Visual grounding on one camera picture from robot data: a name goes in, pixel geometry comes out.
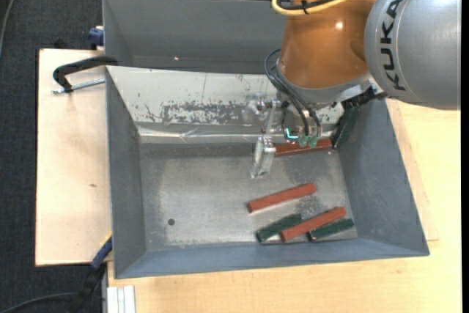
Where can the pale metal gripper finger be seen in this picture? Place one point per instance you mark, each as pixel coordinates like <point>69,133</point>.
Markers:
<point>268,161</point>
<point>257,157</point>

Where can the red-brown flat block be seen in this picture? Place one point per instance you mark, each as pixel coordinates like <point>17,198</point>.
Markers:
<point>289,149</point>
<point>313,223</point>
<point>282,198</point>

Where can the grey metal bin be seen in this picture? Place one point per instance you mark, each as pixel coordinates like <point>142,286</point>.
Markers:
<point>205,194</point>

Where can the dark green flat block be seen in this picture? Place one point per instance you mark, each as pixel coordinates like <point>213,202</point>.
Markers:
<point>331,229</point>
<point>278,227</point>
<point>346,128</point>

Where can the pale wood flat board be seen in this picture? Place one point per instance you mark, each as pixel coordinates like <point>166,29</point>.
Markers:
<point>73,165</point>

